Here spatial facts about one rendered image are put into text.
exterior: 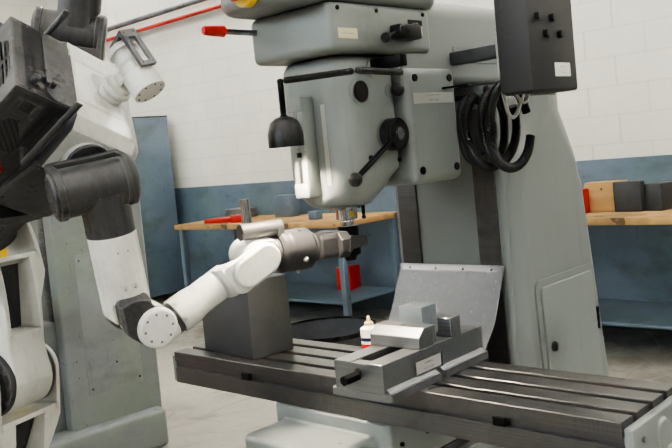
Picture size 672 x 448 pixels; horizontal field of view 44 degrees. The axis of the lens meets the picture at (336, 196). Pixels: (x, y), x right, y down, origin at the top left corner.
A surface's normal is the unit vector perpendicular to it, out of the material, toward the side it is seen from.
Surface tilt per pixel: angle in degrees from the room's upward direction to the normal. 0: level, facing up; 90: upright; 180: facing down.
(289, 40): 90
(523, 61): 90
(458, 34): 90
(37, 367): 80
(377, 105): 90
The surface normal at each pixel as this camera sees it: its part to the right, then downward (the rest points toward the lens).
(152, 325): 0.57, 0.11
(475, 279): -0.65, -0.35
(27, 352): 0.88, -0.23
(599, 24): -0.68, 0.11
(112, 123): 0.72, -0.59
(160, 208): 0.73, -0.04
